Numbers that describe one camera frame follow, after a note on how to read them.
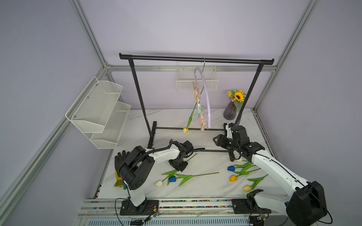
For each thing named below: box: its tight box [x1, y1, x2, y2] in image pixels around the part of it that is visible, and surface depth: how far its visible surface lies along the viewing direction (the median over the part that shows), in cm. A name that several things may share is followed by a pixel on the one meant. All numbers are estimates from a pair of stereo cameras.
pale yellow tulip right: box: [242, 174, 269, 193], surface depth 82 cm
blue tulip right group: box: [227, 161, 257, 172], surface depth 89 cm
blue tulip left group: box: [168, 171, 220, 187], surface depth 84 cm
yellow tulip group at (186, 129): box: [182, 86, 205, 134], surface depth 88 cm
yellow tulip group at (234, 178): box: [230, 164, 262, 182], surface depth 87 cm
